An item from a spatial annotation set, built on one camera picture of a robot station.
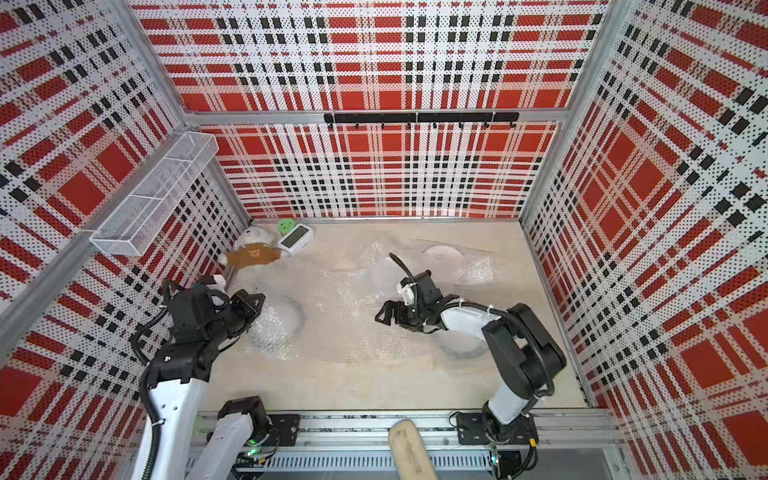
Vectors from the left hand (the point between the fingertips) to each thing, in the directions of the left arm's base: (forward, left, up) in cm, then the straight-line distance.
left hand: (271, 296), depth 74 cm
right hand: (+2, -30, -17) cm, 35 cm away
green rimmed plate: (-4, -51, -23) cm, 56 cm away
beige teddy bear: (+23, +18, -13) cm, 32 cm away
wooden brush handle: (-32, -35, -18) cm, 50 cm away
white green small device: (+35, +7, -19) cm, 41 cm away
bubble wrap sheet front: (+7, -8, -16) cm, 19 cm away
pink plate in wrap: (+26, -48, -21) cm, 59 cm away
